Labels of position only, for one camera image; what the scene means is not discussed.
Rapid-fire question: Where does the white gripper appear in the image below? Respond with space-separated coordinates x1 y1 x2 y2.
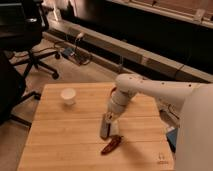
104 89 131 124

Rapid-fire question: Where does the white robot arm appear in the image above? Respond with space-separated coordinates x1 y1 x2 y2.
105 74 213 171

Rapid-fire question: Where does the white sponge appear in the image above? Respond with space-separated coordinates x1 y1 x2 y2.
109 121 119 136

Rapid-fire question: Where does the red chili pepper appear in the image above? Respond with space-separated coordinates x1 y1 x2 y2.
101 135 122 155

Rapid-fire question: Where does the red bowl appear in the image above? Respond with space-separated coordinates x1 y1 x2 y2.
110 87 117 97

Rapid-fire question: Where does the white paper cup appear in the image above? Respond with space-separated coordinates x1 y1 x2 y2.
60 88 76 105

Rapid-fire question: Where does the blue power adapter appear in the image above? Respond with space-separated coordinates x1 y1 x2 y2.
166 128 178 152

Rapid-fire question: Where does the blue box on floor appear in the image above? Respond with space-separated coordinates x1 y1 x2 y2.
61 47 75 59

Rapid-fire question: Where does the black office chair at left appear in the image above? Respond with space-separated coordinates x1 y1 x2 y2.
0 51 41 126

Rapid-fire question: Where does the black office chair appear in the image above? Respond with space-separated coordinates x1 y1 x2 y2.
0 51 41 126
0 0 60 79

